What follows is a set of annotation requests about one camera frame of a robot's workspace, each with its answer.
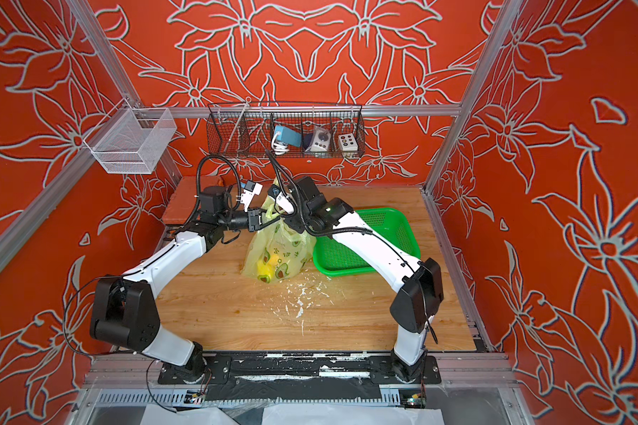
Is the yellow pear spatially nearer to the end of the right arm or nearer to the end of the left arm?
the end of the left arm

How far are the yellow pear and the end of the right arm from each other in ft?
1.03

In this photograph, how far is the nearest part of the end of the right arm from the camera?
0.55 m

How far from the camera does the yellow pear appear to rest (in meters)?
0.86
